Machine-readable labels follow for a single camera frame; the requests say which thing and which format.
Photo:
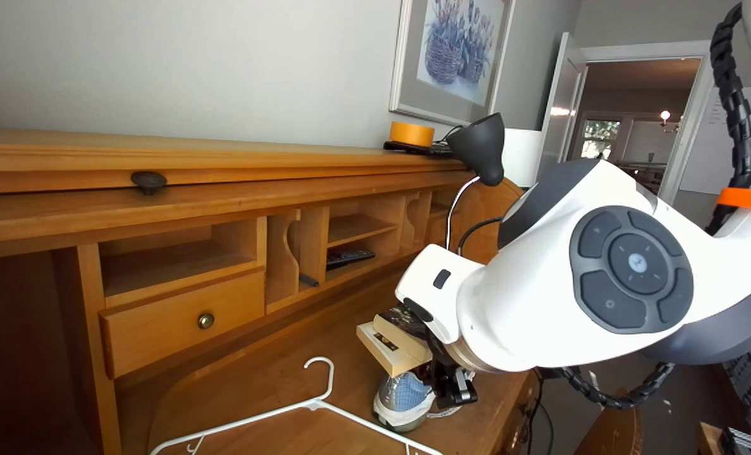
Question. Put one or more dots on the framed purple flower picture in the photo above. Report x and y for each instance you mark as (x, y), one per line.
(463, 52)

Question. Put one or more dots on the wooden chair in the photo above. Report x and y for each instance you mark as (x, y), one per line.
(611, 433)

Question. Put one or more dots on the wooden desk drawer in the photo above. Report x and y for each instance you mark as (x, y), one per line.
(156, 325)

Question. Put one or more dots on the yellow masking tape roll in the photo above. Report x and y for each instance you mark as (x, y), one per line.
(412, 132)

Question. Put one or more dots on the purple Sheryl Woods paperback book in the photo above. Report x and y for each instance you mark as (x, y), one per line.
(403, 357)

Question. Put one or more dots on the brass drawer knob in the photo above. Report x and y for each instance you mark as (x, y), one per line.
(206, 323)

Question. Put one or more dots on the black flat object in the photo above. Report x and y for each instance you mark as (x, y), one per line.
(439, 154)

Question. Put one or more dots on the white cylindrical container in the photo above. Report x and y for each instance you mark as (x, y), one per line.
(522, 156)

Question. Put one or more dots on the blue grey sneaker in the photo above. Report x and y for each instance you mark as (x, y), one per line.
(403, 401)

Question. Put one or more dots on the black flat device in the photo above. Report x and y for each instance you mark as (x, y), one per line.
(349, 257)

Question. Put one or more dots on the white door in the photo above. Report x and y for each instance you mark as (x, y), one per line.
(563, 93)

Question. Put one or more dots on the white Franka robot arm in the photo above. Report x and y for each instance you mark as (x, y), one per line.
(543, 294)

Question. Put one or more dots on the black gooseneck desk lamp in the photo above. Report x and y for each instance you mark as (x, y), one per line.
(479, 147)

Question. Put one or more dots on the white plastic clothes hanger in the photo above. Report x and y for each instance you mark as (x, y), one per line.
(318, 406)

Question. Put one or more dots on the wooden desk hutch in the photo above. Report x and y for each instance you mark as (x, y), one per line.
(55, 219)

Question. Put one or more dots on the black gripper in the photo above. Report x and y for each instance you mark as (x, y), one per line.
(429, 333)

